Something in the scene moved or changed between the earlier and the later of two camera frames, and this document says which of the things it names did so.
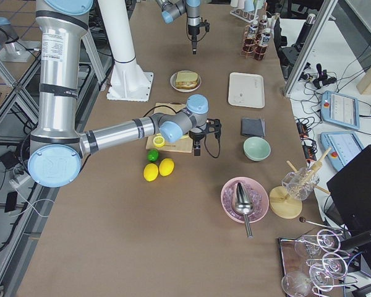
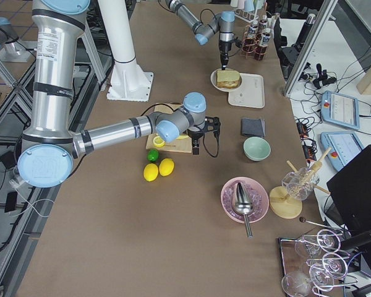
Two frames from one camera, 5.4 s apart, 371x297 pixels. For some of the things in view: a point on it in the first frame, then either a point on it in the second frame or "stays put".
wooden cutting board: [180, 146] stays put
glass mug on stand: [300, 184] stays put
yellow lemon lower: [150, 172] stays put
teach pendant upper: [340, 109] stays put
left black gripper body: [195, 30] -> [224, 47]
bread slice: [186, 86] -> [229, 85]
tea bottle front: [261, 49] stays put
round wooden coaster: [288, 208] stays put
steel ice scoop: [243, 205] stays put
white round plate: [172, 81] -> [227, 80]
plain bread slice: [187, 77] -> [227, 75]
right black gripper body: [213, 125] stays put
